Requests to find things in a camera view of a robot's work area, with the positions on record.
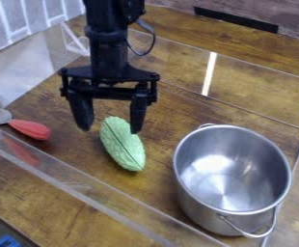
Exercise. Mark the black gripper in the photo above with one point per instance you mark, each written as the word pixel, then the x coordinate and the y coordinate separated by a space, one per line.
pixel 108 78

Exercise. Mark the clear acrylic corner bracket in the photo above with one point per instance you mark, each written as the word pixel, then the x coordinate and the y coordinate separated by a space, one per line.
pixel 74 43

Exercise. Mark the blue object at corner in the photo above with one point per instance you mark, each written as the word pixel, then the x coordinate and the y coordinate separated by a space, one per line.
pixel 8 241

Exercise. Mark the clear acrylic barrier panel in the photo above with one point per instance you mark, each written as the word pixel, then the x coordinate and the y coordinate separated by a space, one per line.
pixel 116 204

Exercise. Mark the silver metal pot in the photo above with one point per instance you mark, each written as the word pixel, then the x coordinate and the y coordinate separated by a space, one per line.
pixel 232 179

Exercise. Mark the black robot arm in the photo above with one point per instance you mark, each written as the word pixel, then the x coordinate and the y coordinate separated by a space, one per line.
pixel 114 15

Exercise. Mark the red handled metal spatula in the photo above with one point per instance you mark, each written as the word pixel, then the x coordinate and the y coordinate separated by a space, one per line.
pixel 31 129

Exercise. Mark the green bitter gourd toy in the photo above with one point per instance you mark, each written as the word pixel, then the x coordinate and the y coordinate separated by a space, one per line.
pixel 122 144

